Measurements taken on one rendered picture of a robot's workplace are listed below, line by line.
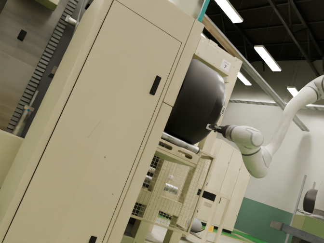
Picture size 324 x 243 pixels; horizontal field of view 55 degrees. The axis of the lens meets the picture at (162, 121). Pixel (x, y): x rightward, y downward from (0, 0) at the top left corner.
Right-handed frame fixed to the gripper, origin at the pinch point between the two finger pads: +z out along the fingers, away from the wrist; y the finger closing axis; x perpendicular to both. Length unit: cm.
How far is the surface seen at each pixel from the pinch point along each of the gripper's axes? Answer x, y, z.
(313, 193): -15, -496, 294
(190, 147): 15.6, -4.7, 18.6
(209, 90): -21.2, 5.4, 10.4
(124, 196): 43, 56, -52
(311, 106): -303, -740, 610
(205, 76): -28.4, 9.5, 14.0
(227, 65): -60, -32, 63
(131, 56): -3, 74, -46
